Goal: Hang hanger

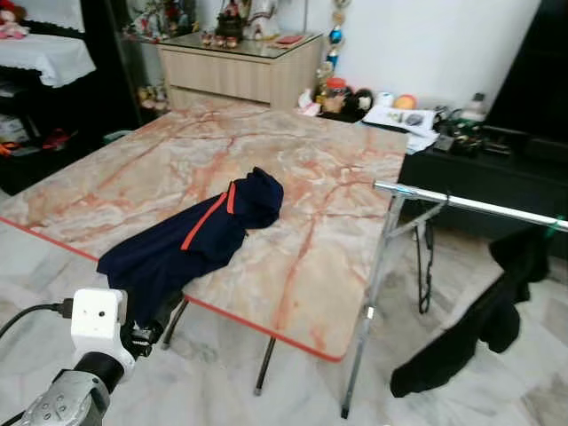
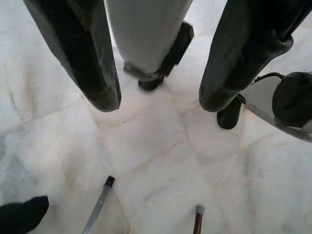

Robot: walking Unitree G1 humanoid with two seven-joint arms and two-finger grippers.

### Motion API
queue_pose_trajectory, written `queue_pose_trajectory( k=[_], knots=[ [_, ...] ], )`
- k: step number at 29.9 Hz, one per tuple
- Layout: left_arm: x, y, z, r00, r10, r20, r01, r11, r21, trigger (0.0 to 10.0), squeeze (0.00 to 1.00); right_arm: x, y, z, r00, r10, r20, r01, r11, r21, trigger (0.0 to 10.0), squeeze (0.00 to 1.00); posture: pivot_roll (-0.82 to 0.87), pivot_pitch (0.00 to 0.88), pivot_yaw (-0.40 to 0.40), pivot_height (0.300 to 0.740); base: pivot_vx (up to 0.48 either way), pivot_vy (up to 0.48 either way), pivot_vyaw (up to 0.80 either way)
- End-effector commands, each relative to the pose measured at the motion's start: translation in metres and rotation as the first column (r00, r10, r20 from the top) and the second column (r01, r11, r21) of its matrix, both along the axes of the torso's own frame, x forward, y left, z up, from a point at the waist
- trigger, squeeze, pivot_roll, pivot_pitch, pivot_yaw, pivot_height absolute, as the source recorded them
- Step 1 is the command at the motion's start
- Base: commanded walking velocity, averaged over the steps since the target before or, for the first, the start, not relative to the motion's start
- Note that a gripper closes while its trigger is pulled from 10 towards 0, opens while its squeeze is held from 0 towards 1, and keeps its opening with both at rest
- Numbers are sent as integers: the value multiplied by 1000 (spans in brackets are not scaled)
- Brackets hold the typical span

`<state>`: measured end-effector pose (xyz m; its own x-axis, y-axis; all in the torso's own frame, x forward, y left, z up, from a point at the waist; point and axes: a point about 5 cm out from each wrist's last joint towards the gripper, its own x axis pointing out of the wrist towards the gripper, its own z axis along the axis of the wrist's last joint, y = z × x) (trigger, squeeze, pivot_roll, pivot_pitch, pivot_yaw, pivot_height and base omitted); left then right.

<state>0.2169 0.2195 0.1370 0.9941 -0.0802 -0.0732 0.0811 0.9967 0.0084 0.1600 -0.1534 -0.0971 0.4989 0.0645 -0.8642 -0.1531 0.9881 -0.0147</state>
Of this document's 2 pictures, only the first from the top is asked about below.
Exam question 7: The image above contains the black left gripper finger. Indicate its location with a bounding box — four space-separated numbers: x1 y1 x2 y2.
149 293 187 327

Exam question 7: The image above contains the navy shirt with red stripes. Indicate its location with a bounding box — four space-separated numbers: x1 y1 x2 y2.
96 166 285 325

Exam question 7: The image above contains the green hanger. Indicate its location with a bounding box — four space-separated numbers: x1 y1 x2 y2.
543 217 567 239

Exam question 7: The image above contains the black hanger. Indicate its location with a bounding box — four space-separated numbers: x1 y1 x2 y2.
415 200 438 316

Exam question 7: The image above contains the marble top folding table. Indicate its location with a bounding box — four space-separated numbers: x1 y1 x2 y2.
0 96 409 396

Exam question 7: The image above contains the black printed T-shirt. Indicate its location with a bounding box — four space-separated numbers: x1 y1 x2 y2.
389 222 556 398

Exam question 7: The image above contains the steel clothes rack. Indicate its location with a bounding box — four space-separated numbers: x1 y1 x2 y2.
340 180 568 420

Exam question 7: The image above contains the black TV cabinet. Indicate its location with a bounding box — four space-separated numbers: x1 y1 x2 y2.
390 124 568 236

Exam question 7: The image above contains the pink white tissue pack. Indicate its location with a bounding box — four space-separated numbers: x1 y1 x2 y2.
297 89 322 118

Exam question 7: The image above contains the black shelf unit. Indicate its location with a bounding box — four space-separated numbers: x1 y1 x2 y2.
0 0 134 192

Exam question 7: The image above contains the jar with red lid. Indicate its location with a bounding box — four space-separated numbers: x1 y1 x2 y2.
321 78 351 114

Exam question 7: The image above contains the white lace cloth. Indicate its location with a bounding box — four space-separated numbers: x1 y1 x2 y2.
0 34 97 88

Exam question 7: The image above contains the pile of black electronics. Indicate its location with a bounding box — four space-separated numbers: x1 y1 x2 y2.
433 93 516 159

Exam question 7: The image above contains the dark ornament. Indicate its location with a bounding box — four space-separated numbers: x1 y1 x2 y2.
213 0 248 41

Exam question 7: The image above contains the black flat television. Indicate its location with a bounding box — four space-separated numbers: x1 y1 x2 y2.
486 0 568 134

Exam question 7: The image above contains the stack of white booklets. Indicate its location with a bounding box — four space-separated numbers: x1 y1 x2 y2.
362 105 440 154

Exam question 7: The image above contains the white ornament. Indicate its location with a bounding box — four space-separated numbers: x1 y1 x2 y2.
248 0 287 38

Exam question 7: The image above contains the blue gold trophy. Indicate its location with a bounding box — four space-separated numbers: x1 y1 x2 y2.
327 0 349 67

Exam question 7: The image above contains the pink plush toy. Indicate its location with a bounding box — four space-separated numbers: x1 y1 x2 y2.
0 0 29 41

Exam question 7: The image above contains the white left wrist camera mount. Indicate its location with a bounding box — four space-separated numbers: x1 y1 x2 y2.
69 288 130 363

